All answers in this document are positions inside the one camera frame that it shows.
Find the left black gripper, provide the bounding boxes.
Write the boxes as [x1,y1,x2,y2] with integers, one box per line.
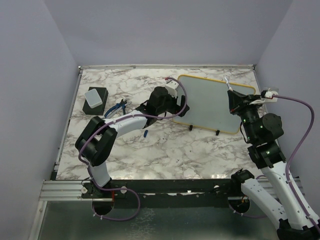
[156,90,189,117]

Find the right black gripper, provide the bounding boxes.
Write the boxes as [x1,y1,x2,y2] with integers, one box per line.
[229,89,264,141]

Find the white whiteboard marker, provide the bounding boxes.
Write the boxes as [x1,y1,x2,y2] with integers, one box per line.
[223,75,233,91]

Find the yellow framed whiteboard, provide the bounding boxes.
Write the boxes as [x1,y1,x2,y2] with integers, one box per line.
[172,74,241,135]

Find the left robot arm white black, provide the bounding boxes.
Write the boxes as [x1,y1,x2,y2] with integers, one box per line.
[75,86,190,198]

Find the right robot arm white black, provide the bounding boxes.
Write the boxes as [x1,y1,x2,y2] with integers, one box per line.
[227,89,320,240]

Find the grey whiteboard eraser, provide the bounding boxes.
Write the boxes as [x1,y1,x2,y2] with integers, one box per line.
[84,88,103,109]

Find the black box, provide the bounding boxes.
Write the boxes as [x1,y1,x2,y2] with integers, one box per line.
[82,86,109,116]

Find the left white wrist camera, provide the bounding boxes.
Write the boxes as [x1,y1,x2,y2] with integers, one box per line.
[164,80,179,98]

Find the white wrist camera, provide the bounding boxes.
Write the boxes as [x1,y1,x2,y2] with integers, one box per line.
[164,80,179,98]
[250,87,279,105]

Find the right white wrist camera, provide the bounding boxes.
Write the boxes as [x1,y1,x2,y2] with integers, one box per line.
[250,87,279,105]

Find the blue handled pliers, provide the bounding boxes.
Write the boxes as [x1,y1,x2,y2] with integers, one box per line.
[104,99,128,119]

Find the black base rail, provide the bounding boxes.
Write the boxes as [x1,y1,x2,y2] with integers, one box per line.
[81,178,249,209]

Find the aluminium extrusion rail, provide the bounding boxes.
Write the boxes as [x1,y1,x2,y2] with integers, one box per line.
[38,179,87,201]

